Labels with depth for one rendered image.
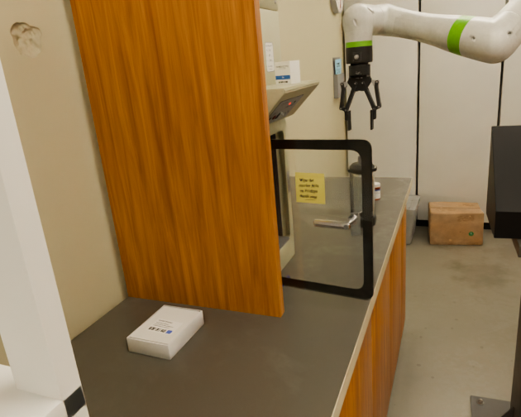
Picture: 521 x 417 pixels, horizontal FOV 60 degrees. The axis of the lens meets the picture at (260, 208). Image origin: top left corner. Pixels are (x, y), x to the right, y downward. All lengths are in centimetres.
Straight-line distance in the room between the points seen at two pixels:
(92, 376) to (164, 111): 64
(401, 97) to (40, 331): 398
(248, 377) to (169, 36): 78
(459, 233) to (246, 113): 317
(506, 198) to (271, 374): 104
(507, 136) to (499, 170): 15
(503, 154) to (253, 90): 105
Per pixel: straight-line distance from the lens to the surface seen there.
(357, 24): 167
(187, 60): 112
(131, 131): 124
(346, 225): 105
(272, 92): 112
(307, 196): 113
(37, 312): 34
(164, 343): 112
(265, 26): 134
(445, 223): 402
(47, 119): 125
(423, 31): 165
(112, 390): 109
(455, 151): 424
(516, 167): 180
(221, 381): 103
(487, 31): 152
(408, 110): 420
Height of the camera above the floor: 157
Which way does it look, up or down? 18 degrees down
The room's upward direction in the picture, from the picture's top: 5 degrees counter-clockwise
